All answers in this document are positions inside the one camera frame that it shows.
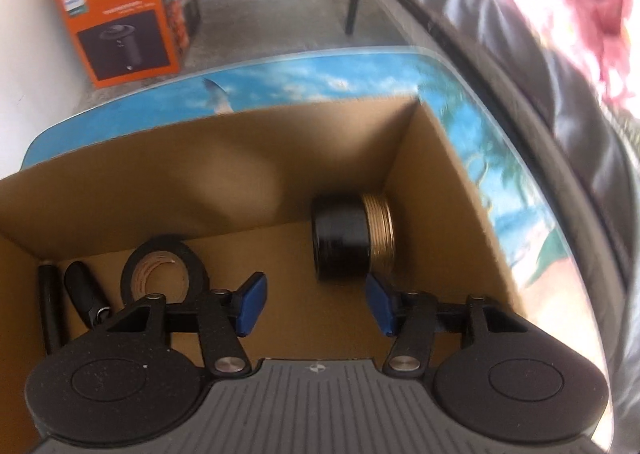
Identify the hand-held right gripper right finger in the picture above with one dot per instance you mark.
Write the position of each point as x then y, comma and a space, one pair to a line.
380, 304

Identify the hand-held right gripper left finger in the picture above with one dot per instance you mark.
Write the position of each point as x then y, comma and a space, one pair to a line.
252, 301

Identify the black jar with gold lid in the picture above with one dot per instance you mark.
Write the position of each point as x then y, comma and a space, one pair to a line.
340, 239

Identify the black tape roll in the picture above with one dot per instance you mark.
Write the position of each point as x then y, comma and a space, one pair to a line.
165, 241

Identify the brown printed cardboard box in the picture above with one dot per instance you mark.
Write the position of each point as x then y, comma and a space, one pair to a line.
200, 194

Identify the black glossy oblong case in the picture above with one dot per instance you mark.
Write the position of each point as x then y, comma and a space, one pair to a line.
82, 289

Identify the black tube with gold end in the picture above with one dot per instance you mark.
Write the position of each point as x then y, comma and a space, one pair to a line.
49, 304

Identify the pink floral quilt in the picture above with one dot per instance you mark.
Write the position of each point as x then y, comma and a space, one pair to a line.
590, 9

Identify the black metal bed frame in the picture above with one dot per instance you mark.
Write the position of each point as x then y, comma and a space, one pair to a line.
354, 4

